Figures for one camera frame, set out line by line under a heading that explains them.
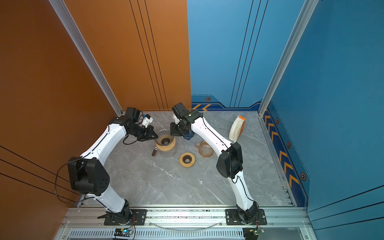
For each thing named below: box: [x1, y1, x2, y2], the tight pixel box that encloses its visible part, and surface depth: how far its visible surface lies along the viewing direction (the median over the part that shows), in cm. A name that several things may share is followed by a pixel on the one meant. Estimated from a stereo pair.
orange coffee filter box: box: [230, 115, 246, 143], surface depth 101 cm
